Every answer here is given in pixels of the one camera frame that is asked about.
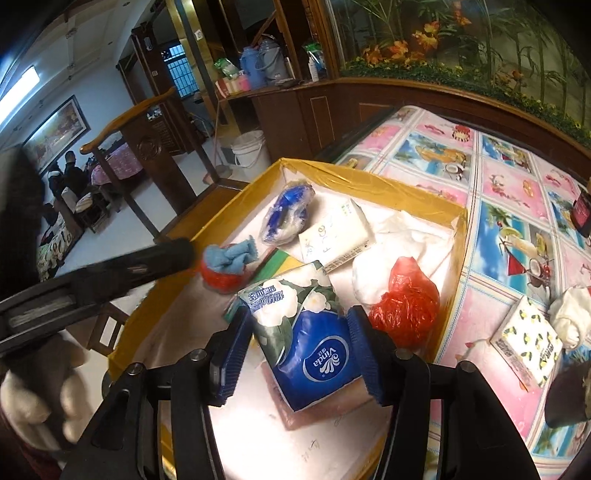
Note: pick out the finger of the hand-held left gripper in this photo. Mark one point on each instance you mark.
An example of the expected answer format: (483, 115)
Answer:
(147, 263)

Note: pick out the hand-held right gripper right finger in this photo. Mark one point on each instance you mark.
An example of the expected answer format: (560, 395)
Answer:
(364, 355)

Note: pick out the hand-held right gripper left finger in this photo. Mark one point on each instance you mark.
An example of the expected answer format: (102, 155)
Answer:
(228, 364)

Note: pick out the blue and white tissue pack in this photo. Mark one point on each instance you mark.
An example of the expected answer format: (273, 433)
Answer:
(314, 350)

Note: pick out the pink packet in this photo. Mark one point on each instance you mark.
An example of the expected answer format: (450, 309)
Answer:
(323, 414)

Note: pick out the blue cloth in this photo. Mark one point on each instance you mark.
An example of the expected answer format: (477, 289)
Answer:
(226, 258)

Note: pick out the gold-edged white box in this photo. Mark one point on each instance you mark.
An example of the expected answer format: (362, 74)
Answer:
(258, 438)

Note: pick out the red green yellow striped sponge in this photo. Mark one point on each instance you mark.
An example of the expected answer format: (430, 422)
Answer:
(277, 265)

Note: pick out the pale print white tissue pack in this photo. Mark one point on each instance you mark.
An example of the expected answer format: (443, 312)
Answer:
(337, 235)

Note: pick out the blue and clear plastic bag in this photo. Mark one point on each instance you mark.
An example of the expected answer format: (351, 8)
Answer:
(284, 212)

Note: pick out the person's left hand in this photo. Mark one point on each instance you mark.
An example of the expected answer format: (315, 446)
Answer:
(37, 397)

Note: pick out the wooden stool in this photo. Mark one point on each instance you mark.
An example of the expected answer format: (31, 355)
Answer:
(106, 330)

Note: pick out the large red plastic bag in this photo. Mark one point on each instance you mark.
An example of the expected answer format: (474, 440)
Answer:
(406, 300)

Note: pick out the floral cushioned chair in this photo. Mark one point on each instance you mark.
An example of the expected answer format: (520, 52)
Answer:
(53, 244)

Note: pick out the table with pink cloth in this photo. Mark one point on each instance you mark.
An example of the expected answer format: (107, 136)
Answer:
(117, 161)

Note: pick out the wooden chair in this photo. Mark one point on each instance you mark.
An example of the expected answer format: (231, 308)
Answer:
(157, 152)

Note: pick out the white plastic bag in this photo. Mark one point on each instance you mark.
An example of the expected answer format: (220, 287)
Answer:
(406, 235)

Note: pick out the white bucket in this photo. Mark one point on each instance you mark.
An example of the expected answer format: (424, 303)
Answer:
(249, 157)

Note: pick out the lemon print tissue pack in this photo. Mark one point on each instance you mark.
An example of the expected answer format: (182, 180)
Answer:
(521, 341)

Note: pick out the barred window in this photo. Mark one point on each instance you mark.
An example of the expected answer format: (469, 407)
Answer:
(179, 74)

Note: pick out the pink box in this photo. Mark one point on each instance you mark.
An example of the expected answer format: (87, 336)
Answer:
(233, 84)

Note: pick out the dark wooden cabinet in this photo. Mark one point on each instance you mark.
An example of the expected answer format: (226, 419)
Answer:
(286, 110)

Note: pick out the white cloth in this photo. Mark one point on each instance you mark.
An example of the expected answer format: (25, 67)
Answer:
(568, 314)

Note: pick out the green packet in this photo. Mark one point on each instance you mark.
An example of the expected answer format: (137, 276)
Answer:
(315, 50)
(226, 68)

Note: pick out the black round container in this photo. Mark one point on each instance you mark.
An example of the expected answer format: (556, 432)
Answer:
(572, 397)

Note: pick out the ceiling light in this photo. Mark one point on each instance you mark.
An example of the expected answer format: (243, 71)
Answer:
(18, 90)

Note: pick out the printed tablecloth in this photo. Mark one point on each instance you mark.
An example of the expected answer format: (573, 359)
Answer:
(503, 184)

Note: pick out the blue thermos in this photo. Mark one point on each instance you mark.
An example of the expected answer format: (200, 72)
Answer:
(252, 67)

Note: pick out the grey thermos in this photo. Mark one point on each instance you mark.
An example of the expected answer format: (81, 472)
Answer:
(277, 62)

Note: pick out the white bottle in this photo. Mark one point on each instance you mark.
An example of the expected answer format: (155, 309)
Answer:
(313, 69)

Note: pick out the dark red bottle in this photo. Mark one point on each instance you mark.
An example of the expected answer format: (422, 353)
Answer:
(582, 212)

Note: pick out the glass case with artificial plants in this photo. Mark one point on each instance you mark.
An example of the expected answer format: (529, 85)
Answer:
(485, 37)

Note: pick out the framed wall picture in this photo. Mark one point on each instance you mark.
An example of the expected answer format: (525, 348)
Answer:
(55, 131)

